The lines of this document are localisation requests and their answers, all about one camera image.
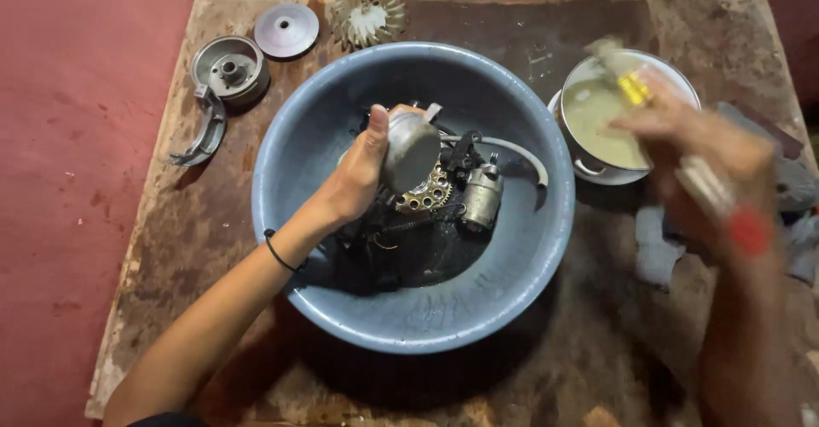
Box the person's right hand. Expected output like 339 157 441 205
608 72 778 249

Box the person's left hand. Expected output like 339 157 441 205
314 104 427 226

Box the grey metal cylinder part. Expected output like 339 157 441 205
380 102 444 195

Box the yellow handled brush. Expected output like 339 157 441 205
585 35 737 213

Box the black metal spring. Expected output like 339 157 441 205
370 204 467 250

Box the gold sprocket gear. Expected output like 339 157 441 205
394 162 454 215

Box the grey rag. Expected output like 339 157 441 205
633 101 819 290

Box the red wrist band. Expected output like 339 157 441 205
728 206 774 256

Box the white pot with liquid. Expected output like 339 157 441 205
547 48 702 187

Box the black wrist band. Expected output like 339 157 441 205
264 228 308 273

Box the grey starter motor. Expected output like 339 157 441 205
459 153 505 232

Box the blue plastic basin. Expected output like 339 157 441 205
251 41 576 355

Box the curved metal brake shoe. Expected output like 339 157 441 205
169 83 228 168

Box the metal clutch drum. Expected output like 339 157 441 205
190 35 271 109

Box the round metal pulley disc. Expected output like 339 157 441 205
254 2 320 61

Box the white cooling fan wheel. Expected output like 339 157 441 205
329 0 408 50

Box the black metal bracket part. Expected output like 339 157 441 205
447 130 485 173

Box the grey rubber hose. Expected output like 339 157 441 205
440 134 550 189

